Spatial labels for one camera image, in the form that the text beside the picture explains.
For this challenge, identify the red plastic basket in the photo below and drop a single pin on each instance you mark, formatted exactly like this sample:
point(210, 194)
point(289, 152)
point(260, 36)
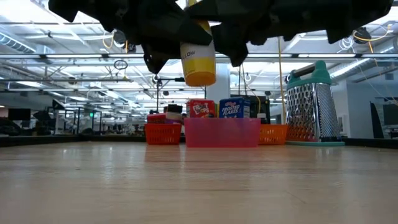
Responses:
point(163, 134)

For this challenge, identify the pink plastic bin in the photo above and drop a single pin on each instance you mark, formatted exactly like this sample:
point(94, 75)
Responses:
point(222, 133)

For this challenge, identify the red Froot Loops cereal box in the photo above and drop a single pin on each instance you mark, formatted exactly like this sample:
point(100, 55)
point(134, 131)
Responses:
point(200, 109)

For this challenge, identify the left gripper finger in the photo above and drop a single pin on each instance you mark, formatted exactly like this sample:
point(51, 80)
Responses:
point(186, 31)

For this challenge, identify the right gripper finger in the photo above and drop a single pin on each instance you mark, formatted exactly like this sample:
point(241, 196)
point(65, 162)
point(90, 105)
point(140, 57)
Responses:
point(233, 11)

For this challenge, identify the small white black bottle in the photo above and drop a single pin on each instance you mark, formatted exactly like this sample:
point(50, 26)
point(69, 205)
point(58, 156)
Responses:
point(262, 118)

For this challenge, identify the black monitor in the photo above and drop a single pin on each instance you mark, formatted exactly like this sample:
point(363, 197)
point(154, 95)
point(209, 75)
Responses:
point(388, 115)
point(19, 114)

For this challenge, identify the blue Frosted Flakes cereal box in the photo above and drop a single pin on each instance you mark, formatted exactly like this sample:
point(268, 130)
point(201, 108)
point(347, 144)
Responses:
point(233, 108)

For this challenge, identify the black-lidded spice jar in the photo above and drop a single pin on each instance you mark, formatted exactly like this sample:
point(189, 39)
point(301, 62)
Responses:
point(174, 109)

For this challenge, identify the orange plastic basket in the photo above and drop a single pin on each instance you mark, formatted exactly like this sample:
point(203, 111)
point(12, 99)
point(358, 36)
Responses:
point(273, 134)

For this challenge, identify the black camera stand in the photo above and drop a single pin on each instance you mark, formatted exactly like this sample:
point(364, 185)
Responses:
point(157, 99)

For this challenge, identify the yellow food colouring bottle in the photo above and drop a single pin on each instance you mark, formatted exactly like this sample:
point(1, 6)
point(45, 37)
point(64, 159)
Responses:
point(199, 68)

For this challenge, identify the teal-trimmed metal box grater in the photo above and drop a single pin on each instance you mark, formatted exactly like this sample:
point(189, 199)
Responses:
point(311, 112)

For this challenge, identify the black aluminium table frame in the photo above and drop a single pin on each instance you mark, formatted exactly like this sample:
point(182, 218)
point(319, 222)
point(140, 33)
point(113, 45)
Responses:
point(62, 140)

